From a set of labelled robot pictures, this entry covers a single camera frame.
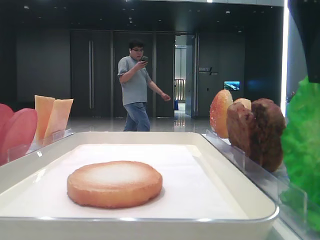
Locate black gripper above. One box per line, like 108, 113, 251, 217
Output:
289, 0, 320, 83

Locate green lettuce leaf picked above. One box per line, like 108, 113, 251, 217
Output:
281, 77, 320, 232

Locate front brown meat patty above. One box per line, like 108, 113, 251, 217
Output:
249, 98, 286, 172

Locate brown meat patty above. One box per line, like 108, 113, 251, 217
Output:
226, 102, 255, 157
249, 98, 286, 172

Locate rear brown meat patty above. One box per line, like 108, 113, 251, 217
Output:
226, 102, 255, 157

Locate right orange cheese slice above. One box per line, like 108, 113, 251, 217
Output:
43, 99, 74, 146

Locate orange cheese slice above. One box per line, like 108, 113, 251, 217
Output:
43, 99, 74, 146
34, 95, 56, 142

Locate round bread slice in tray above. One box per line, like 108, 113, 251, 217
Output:
67, 160, 163, 209

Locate left orange cheese slice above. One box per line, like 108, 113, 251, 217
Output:
34, 95, 56, 142

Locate front red tomato slice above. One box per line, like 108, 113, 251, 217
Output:
0, 108, 38, 165

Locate red tomato slice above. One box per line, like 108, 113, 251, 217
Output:
0, 103, 14, 139
0, 108, 38, 165

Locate rear red tomato slice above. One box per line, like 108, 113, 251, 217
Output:
0, 103, 14, 139

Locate man in grey shirt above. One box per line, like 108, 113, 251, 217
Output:
117, 39, 171, 132

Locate clear acrylic holder right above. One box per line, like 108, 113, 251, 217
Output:
203, 129, 320, 240

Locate clear acrylic holder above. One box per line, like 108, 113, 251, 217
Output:
4, 128, 73, 164
203, 129, 320, 240

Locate white rectangular tray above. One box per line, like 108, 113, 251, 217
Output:
0, 132, 280, 240

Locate clear acrylic holder left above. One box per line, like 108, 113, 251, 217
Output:
4, 128, 73, 164

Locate wall display screen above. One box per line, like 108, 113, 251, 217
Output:
223, 81, 240, 91

